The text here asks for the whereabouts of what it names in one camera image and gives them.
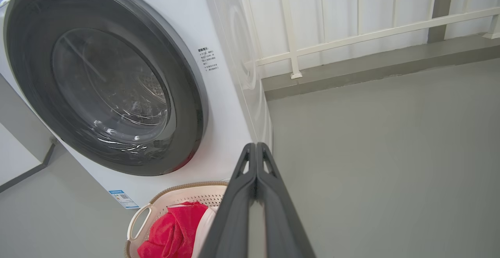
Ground white metal railing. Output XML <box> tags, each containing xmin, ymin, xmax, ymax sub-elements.
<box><xmin>238</xmin><ymin>0</ymin><xmax>500</xmax><ymax>80</ymax></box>

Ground red and white clothes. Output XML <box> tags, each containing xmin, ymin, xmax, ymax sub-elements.
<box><xmin>137</xmin><ymin>201</ymin><xmax>219</xmax><ymax>258</ymax></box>

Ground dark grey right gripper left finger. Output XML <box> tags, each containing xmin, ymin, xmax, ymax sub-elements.
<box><xmin>198</xmin><ymin>142</ymin><xmax>257</xmax><ymax>258</ymax></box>

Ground blue energy label sticker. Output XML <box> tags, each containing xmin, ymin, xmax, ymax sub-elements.
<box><xmin>108</xmin><ymin>190</ymin><xmax>140</xmax><ymax>210</ymax></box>

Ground black washer door with glass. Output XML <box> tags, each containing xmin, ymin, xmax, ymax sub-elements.
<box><xmin>3</xmin><ymin>0</ymin><xmax>209</xmax><ymax>176</ymax></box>

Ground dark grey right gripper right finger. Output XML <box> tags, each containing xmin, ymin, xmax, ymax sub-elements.
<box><xmin>256</xmin><ymin>142</ymin><xmax>316</xmax><ymax>258</ymax></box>

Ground white front-load washing machine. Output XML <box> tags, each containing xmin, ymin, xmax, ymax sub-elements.
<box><xmin>0</xmin><ymin>0</ymin><xmax>273</xmax><ymax>210</ymax></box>

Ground cream laundry basket brown rim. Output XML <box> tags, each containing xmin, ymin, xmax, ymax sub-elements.
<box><xmin>124</xmin><ymin>181</ymin><xmax>229</xmax><ymax>258</ymax></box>

